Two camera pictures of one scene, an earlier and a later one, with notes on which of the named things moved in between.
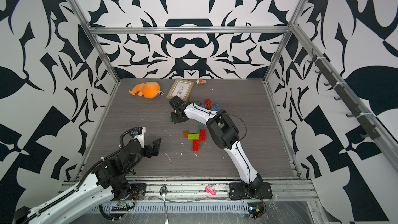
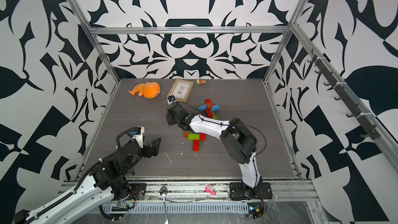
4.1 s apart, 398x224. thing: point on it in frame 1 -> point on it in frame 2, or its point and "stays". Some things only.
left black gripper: (150, 153) stays
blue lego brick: (215, 107) stays
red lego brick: (202, 135) stays
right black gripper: (174, 120) -> (168, 117)
